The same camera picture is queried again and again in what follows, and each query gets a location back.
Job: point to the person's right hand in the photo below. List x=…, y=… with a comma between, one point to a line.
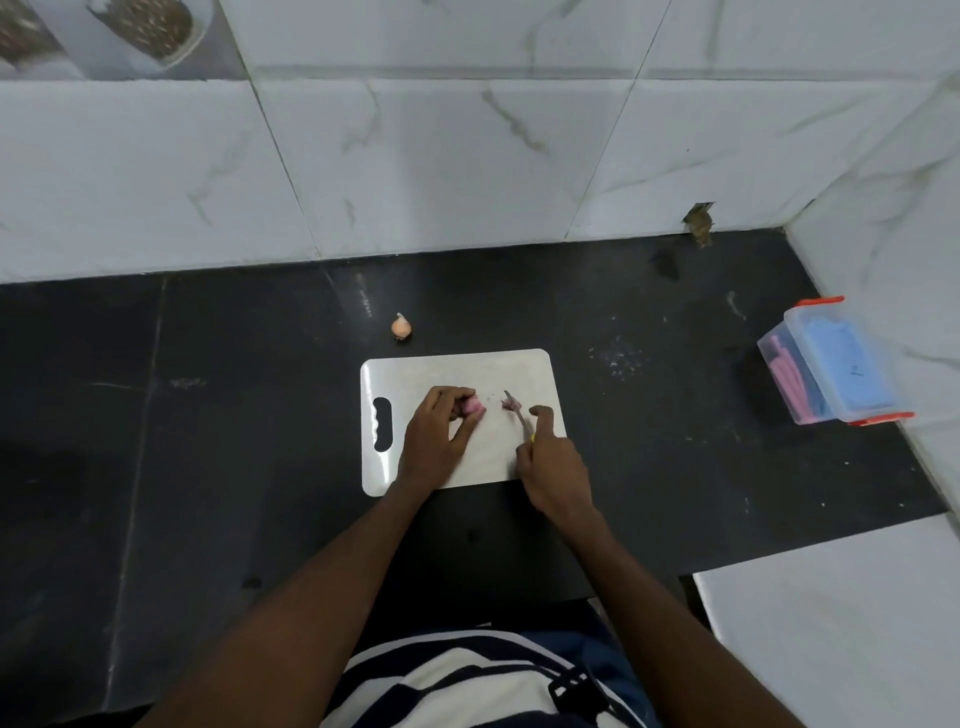
x=553, y=469

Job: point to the person's left hand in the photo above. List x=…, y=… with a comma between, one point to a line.
x=431, y=442

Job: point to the person's left thumb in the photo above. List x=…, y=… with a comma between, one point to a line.
x=465, y=429

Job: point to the person's right thumb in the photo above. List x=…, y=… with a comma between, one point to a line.
x=525, y=454

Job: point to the pink onion piece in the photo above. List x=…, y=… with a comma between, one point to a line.
x=474, y=407

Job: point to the person's right forearm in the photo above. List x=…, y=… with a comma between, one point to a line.
x=675, y=637

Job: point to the person's left forearm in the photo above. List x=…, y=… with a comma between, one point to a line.
x=277, y=607

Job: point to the white plastic cutting board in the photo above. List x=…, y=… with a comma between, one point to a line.
x=457, y=420

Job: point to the small whole onion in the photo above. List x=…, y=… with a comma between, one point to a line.
x=401, y=326

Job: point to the striped shirt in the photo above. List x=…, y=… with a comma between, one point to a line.
x=480, y=679

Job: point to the pink ridged item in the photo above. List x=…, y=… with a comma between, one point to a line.
x=789, y=379

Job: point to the clear plastic container orange clips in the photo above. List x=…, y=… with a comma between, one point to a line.
x=832, y=360

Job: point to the blue cloth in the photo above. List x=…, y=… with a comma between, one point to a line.
x=847, y=364

